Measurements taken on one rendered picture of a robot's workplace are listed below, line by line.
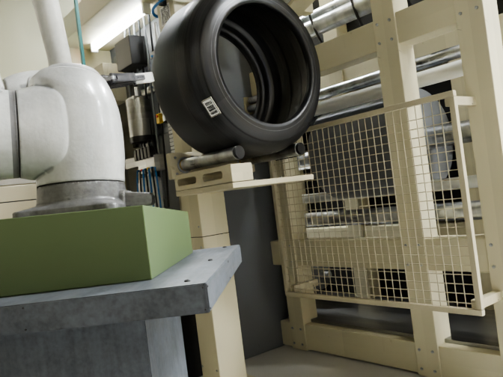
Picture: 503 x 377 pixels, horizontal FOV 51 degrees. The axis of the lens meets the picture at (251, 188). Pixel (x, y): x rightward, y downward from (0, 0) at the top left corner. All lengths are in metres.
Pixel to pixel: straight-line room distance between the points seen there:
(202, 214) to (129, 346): 1.24
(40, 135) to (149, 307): 0.37
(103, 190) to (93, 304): 0.26
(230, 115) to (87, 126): 0.82
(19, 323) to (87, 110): 0.37
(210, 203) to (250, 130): 0.46
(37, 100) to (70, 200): 0.17
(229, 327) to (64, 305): 1.44
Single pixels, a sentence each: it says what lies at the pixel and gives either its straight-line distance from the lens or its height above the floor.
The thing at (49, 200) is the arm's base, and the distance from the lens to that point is 0.96.
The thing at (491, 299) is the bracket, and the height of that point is 0.33.
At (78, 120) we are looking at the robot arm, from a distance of 0.95.
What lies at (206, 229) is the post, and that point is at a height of 0.65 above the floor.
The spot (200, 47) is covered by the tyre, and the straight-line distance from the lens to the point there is 1.70.
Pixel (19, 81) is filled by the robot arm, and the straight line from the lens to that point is 1.51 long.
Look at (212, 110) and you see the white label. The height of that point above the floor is 1.03.
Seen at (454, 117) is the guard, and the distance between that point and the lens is 1.76.
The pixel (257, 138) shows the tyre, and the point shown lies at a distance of 1.76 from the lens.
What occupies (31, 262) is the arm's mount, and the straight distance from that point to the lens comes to 0.88.
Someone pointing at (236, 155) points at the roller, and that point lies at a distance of 1.72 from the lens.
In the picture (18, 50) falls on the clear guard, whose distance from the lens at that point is 2.25.
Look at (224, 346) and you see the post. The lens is 2.16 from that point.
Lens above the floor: 0.76
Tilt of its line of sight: 1 degrees up
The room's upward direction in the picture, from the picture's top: 7 degrees counter-clockwise
